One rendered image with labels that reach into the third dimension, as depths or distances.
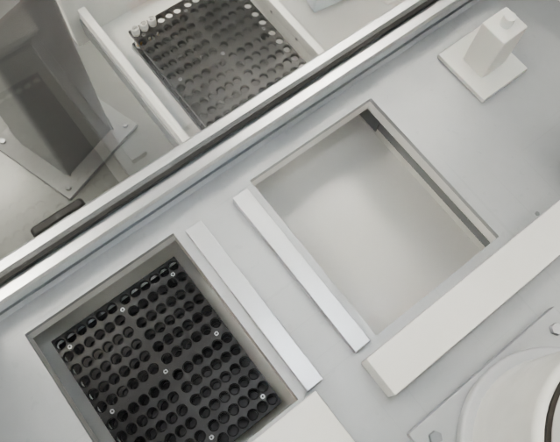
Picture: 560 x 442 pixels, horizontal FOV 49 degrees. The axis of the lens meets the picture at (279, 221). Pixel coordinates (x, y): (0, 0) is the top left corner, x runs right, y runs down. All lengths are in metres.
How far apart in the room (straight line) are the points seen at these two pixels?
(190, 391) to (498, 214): 0.43
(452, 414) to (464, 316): 0.11
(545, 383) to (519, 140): 0.38
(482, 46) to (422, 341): 0.39
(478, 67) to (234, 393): 0.53
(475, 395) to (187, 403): 0.32
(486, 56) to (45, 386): 0.66
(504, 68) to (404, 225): 0.25
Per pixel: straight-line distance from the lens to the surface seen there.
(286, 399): 0.81
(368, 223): 0.88
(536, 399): 0.58
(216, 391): 0.74
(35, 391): 0.73
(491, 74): 0.89
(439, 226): 0.90
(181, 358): 0.75
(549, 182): 0.85
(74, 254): 0.71
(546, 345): 0.77
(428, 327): 0.70
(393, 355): 0.68
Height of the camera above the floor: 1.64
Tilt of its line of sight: 70 degrees down
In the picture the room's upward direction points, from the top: 7 degrees clockwise
